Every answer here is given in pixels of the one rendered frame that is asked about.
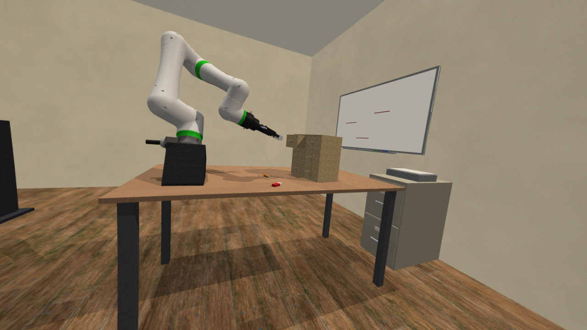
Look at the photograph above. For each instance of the light wooden chest of drawers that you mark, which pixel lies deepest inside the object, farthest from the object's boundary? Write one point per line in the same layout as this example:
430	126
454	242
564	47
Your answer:
329	158

